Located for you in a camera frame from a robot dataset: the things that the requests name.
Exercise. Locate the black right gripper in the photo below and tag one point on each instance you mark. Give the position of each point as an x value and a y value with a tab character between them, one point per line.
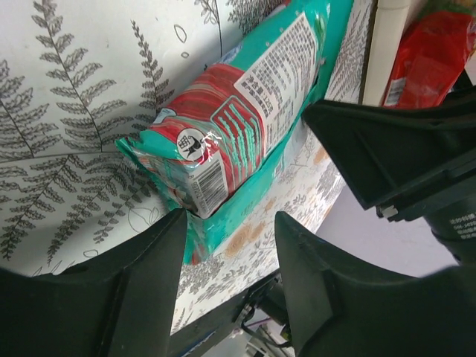
407	164

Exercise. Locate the teal tissue packet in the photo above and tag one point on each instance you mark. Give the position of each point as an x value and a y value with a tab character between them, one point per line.
216	149

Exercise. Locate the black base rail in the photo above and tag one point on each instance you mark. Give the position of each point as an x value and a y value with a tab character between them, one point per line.
267	294

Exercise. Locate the red candy bag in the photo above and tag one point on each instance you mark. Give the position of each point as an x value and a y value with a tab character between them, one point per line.
432	54

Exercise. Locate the cream three-tier shelf rack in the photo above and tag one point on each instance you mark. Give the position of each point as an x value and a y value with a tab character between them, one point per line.
388	26

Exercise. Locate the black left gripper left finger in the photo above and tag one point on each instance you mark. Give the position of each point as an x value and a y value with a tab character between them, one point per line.
120	303

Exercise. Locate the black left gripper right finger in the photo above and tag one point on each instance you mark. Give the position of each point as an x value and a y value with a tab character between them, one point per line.
340	305

